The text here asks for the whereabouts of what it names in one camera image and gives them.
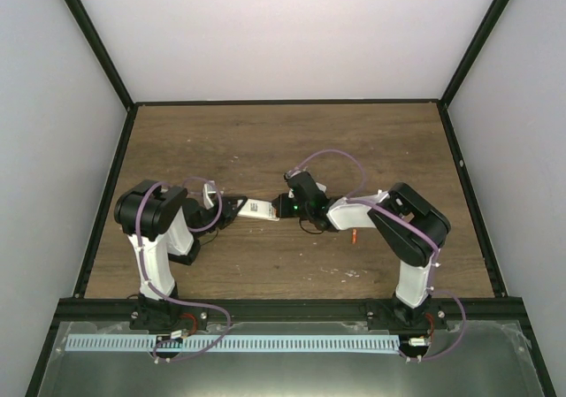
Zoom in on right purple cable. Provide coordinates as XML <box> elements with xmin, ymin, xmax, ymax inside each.
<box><xmin>293</xmin><ymin>149</ymin><xmax>467</xmax><ymax>364</ymax></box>

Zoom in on black front frame rail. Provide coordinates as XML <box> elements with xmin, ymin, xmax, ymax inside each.
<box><xmin>53</xmin><ymin>297</ymin><xmax>529</xmax><ymax>331</ymax></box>

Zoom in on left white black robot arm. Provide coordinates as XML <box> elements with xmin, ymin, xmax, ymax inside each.
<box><xmin>114</xmin><ymin>179</ymin><xmax>249</xmax><ymax>330</ymax></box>

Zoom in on light blue slotted cable duct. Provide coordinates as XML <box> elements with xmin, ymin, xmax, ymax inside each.
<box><xmin>65</xmin><ymin>334</ymin><xmax>400</xmax><ymax>354</ymax></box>

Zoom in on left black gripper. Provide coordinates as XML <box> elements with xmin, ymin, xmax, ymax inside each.
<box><xmin>192</xmin><ymin>195</ymin><xmax>245</xmax><ymax>239</ymax></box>

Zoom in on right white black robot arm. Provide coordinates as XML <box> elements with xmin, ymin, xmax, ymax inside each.
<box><xmin>271</xmin><ymin>172</ymin><xmax>451</xmax><ymax>329</ymax></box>

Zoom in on white remote control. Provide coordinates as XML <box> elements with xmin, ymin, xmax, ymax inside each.
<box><xmin>237</xmin><ymin>199</ymin><xmax>279</xmax><ymax>221</ymax></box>

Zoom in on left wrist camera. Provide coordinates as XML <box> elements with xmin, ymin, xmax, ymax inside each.
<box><xmin>202</xmin><ymin>181</ymin><xmax>218</xmax><ymax>210</ymax></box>

